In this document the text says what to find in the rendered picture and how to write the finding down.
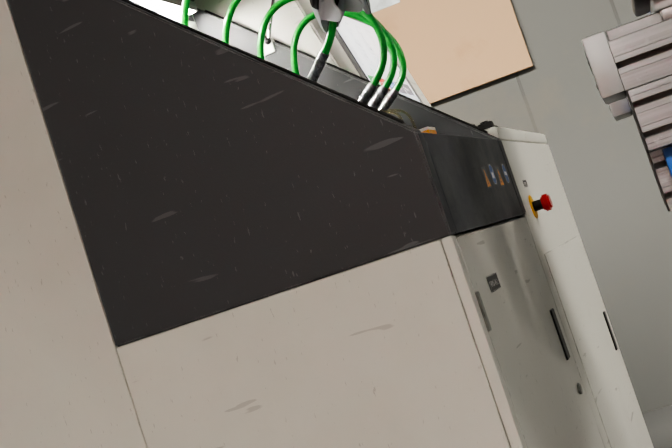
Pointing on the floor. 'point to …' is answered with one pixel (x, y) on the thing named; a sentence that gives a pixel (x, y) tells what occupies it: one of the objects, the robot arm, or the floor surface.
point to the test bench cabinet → (335, 365)
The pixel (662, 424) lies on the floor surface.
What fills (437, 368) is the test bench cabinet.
